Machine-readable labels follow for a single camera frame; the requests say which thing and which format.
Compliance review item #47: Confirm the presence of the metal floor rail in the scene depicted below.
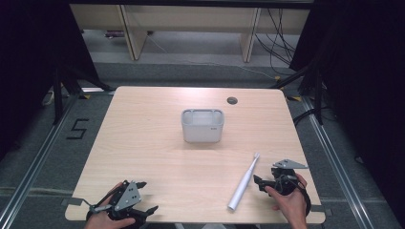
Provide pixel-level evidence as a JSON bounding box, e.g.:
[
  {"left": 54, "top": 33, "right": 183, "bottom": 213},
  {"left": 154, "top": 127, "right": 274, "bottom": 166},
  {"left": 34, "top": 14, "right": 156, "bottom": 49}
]
[
  {"left": 301, "top": 94, "right": 374, "bottom": 229},
  {"left": 0, "top": 94, "right": 81, "bottom": 229}
]

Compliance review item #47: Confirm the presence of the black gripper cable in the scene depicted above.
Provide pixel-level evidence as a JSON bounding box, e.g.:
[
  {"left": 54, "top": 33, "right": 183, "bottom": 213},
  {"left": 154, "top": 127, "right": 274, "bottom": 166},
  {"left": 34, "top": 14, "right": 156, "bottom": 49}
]
[
  {"left": 276, "top": 174, "right": 312, "bottom": 218},
  {"left": 85, "top": 187, "right": 123, "bottom": 221}
]

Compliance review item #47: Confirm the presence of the person's left hand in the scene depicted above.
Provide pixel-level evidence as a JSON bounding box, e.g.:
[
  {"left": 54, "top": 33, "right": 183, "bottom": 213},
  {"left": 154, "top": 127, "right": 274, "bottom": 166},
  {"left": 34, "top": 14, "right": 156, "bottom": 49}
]
[{"left": 83, "top": 181, "right": 137, "bottom": 229}]

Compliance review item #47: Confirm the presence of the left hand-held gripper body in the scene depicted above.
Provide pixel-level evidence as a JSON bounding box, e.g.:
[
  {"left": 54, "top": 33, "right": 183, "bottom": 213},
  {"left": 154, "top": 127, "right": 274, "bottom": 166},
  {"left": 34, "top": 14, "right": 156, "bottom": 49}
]
[{"left": 107, "top": 179, "right": 146, "bottom": 224}]

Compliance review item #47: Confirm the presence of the black metal stand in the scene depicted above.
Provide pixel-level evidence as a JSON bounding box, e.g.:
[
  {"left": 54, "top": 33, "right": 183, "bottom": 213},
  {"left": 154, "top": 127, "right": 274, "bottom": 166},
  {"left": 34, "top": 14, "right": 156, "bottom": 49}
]
[
  {"left": 52, "top": 63, "right": 113, "bottom": 126},
  {"left": 269, "top": 62, "right": 325, "bottom": 126}
]

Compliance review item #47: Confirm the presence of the white electric toothbrush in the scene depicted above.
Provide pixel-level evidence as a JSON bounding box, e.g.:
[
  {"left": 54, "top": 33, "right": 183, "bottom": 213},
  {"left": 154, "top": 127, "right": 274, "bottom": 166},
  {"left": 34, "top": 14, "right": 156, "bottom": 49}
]
[{"left": 226, "top": 152, "right": 261, "bottom": 212}]

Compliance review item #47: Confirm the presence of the person's right hand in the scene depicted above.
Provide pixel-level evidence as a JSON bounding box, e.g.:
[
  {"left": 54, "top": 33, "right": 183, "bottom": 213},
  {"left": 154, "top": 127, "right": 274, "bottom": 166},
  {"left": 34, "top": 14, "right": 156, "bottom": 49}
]
[{"left": 265, "top": 173, "right": 309, "bottom": 221}]

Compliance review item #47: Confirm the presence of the black curtain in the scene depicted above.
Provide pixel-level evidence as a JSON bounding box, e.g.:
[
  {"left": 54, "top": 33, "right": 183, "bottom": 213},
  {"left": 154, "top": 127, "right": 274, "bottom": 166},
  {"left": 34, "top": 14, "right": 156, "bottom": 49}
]
[
  {"left": 0, "top": 0, "right": 100, "bottom": 160},
  {"left": 288, "top": 0, "right": 405, "bottom": 220}
]

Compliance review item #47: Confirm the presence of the white toothbrush holder box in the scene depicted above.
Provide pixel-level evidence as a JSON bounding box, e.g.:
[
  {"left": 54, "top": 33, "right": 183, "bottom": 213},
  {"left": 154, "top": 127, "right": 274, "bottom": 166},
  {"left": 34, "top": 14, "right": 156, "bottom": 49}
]
[{"left": 181, "top": 108, "right": 225, "bottom": 144}]

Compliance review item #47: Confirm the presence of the black tape floor mark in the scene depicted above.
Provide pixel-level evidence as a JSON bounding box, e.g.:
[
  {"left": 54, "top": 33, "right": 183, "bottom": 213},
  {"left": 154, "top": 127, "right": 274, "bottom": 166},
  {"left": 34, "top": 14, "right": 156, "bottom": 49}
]
[{"left": 65, "top": 117, "right": 91, "bottom": 140}]

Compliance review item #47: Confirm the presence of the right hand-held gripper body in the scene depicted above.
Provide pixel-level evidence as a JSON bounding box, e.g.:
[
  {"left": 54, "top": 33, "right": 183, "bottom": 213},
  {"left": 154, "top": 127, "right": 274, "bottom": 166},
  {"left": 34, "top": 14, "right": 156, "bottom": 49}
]
[{"left": 269, "top": 158, "right": 309, "bottom": 197}]

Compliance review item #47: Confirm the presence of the grey tape strip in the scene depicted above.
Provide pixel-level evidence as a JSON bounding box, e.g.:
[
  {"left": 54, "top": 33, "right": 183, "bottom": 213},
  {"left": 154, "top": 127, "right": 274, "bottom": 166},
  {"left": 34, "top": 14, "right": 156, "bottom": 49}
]
[
  {"left": 309, "top": 204, "right": 334, "bottom": 218},
  {"left": 60, "top": 197, "right": 85, "bottom": 207}
]

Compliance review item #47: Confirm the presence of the bundle of black cables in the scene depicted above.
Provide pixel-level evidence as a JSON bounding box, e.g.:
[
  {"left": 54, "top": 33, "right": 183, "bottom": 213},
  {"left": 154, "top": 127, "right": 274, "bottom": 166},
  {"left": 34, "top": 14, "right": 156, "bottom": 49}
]
[{"left": 253, "top": 8, "right": 301, "bottom": 76}]

